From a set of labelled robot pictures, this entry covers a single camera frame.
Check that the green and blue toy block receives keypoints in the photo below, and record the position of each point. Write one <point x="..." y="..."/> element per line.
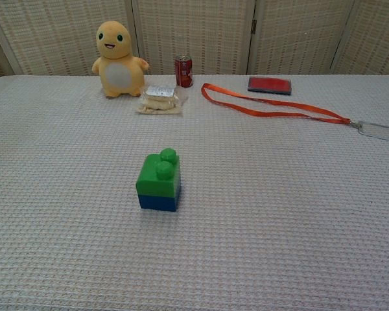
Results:
<point x="152" y="181"/>

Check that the wrapped bread snack pack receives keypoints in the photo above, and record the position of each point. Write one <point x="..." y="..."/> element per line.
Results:
<point x="159" y="100"/>

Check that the red soda can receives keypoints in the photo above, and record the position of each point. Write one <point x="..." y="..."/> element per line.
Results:
<point x="184" y="73"/>

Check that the white woven tablecloth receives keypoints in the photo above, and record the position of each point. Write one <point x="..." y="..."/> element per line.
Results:
<point x="246" y="226"/>

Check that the red ink pad box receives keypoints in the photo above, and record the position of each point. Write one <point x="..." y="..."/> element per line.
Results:
<point x="269" y="85"/>

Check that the yellow plush toy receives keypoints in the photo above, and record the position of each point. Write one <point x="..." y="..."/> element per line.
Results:
<point x="116" y="64"/>

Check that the beige woven folding screen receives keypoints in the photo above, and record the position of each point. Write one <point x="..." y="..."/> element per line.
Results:
<point x="197" y="29"/>

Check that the clear badge holder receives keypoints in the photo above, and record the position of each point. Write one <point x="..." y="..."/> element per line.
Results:
<point x="382" y="131"/>

